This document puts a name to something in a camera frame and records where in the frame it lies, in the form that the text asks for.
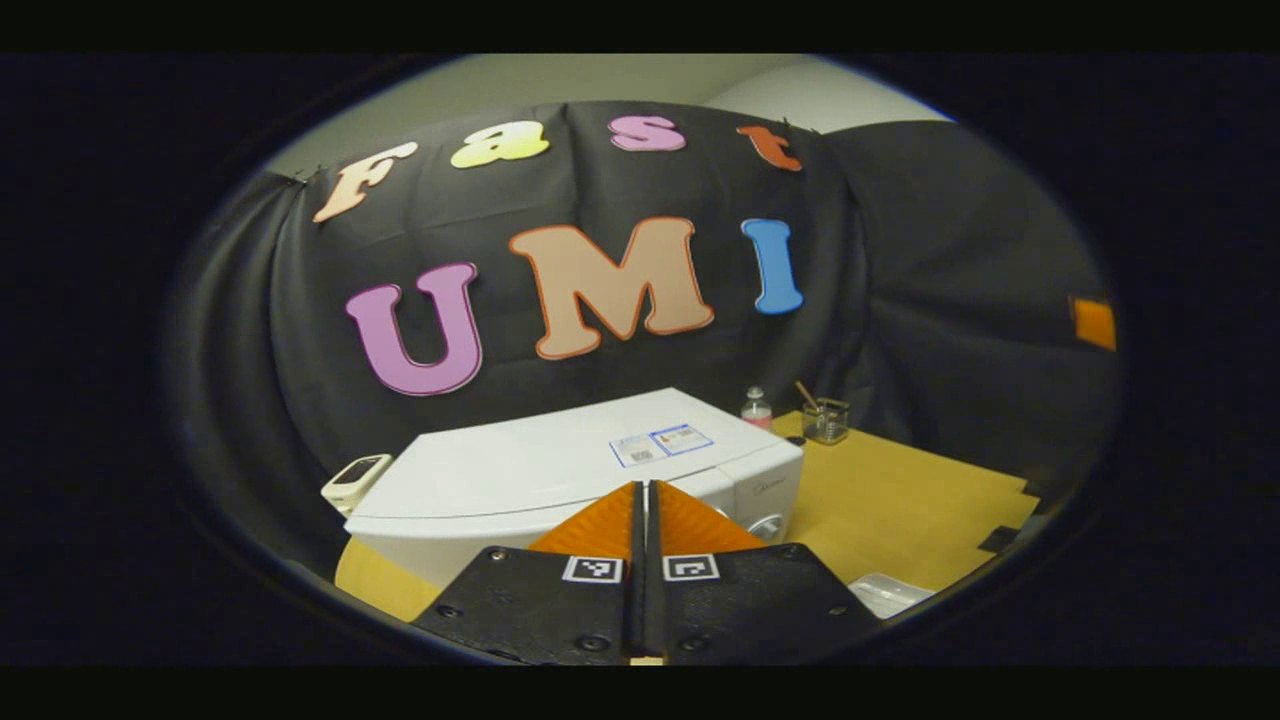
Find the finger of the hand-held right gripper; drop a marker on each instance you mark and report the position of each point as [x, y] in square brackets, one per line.
[1095, 325]

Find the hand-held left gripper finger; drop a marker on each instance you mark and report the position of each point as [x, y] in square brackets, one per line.
[654, 610]
[636, 610]

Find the white microwave oven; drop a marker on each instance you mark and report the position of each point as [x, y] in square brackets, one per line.
[520, 470]

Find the small clear plastic bottle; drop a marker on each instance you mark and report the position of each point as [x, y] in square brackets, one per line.
[756, 410]

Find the clear plastic tray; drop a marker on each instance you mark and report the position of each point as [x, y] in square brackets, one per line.
[885, 595]

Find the small black pad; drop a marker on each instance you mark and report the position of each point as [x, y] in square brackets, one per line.
[999, 539]

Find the square glass jar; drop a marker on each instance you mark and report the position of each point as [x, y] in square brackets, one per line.
[826, 425]

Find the thin wooden stick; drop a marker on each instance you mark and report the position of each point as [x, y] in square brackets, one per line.
[806, 393]

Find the small white desktop device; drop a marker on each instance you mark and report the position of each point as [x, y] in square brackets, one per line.
[350, 478]

